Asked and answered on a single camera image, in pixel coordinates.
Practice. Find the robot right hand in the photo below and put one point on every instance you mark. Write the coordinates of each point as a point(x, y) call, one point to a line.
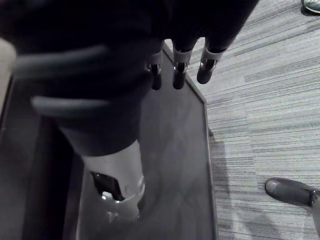
point(87, 37)

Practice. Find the person's shoe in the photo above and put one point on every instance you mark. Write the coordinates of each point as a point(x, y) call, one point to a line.
point(312, 5)

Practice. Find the robot dark foot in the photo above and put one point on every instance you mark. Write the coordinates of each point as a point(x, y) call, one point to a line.
point(287, 191)

